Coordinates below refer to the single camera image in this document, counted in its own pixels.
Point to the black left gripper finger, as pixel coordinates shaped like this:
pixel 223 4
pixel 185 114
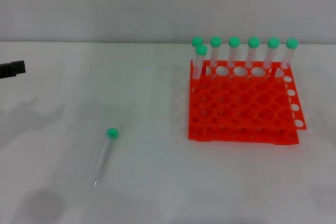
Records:
pixel 18 67

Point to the green capped clear test tube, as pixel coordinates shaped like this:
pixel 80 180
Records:
pixel 234 41
pixel 197 41
pixel 292 43
pixel 201 50
pixel 112 132
pixel 273 42
pixel 253 42
pixel 215 41

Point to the orange plastic test tube rack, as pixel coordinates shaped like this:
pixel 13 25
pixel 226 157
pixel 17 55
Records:
pixel 236 103

